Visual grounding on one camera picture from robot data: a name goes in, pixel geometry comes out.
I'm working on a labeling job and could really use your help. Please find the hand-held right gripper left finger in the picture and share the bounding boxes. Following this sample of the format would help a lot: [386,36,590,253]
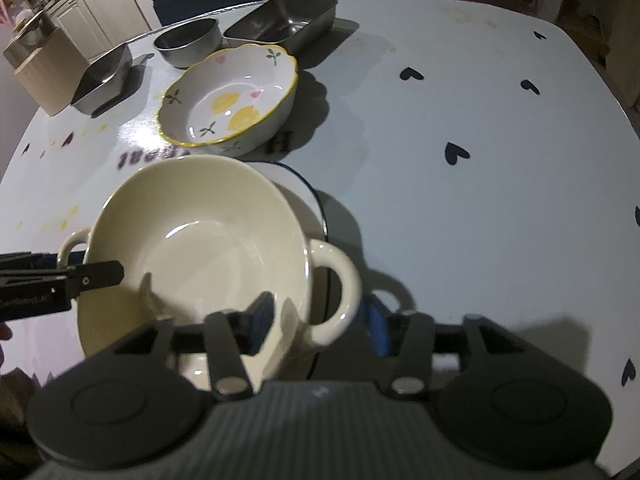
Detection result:
[112,291,277,402]

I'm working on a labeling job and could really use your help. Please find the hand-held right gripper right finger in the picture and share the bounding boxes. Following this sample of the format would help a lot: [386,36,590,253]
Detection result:
[361,294,516,402]

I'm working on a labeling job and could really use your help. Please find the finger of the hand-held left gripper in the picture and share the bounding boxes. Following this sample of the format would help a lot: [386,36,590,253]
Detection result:
[67,261,125,302]

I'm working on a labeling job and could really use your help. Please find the cream two-handled bowl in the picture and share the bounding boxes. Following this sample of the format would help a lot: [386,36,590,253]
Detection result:
[57,154,362,396]

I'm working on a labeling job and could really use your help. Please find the white blue-rimmed plate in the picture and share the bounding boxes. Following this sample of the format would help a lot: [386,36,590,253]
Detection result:
[177,161,332,394]

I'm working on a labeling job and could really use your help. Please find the square steel dish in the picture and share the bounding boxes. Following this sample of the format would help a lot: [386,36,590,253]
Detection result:
[70,42,134,116]

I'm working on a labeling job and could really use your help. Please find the floral scalloped bowl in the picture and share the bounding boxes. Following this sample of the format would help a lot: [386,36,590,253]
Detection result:
[157,42,300,157]

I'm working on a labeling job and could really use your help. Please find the round steel bowl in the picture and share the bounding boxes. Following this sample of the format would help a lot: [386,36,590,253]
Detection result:
[153,17,223,69]

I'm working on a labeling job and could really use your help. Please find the rectangular steel dish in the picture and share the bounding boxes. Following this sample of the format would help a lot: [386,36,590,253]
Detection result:
[223,0,337,56]

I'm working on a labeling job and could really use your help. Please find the beige canister with metal lid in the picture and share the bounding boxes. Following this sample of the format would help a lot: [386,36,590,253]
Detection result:
[2,10,92,117]

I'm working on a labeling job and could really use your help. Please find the kitchen cabinets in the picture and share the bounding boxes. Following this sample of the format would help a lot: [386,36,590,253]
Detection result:
[15,0,152,52]

